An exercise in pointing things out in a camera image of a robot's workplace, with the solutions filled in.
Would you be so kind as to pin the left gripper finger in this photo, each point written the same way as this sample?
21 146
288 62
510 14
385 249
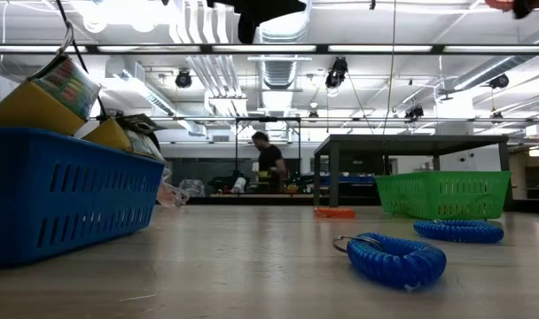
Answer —
278 6

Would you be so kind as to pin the orange plastic basket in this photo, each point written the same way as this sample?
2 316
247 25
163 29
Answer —
500 3

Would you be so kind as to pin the green plastic basket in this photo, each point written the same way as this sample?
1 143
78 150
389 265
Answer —
442 195

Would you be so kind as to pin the blue plastic basket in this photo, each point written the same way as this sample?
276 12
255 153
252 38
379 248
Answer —
74 199

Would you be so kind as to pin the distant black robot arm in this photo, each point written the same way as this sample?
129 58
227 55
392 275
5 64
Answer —
223 182

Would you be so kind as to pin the black overhead crossbar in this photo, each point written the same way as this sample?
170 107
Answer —
322 49

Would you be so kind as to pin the black ceiling spotlight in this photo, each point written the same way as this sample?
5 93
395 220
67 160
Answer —
337 73
414 112
183 80
499 81

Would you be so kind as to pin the person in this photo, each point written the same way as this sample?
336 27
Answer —
269 161

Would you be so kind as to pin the distant white cylinder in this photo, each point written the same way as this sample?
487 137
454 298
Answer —
239 184

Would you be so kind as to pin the clear plastic bag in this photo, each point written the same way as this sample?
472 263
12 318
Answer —
192 188

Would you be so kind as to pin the distant wooden workbench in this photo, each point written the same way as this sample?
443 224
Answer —
260 195

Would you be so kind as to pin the silver ventilation duct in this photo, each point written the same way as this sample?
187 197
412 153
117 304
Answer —
278 73

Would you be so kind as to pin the distant black rig frame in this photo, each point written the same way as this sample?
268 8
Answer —
267 119

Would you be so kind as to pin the thin black frame crossbar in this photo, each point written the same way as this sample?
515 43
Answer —
362 119

